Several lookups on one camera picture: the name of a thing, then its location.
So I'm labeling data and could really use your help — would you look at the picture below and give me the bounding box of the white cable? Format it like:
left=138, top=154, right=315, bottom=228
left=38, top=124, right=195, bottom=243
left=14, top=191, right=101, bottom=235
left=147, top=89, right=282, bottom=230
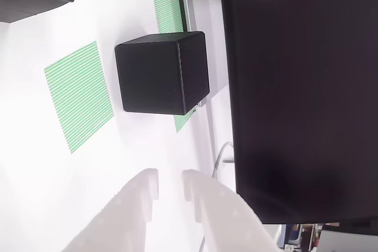
left=211, top=142, right=234, bottom=179

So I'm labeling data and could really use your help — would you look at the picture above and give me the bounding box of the black monitor screen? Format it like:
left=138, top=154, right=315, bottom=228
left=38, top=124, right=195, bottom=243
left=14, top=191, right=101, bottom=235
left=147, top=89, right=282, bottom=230
left=218, top=0, right=378, bottom=225

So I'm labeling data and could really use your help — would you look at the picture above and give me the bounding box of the green square target marker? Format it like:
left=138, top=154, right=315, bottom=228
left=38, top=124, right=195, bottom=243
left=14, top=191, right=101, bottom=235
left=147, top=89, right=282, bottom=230
left=44, top=41, right=115, bottom=155

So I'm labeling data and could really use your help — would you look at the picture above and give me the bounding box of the black smooth cube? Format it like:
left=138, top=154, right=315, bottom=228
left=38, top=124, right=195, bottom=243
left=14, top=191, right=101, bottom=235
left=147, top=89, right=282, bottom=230
left=114, top=31, right=210, bottom=116

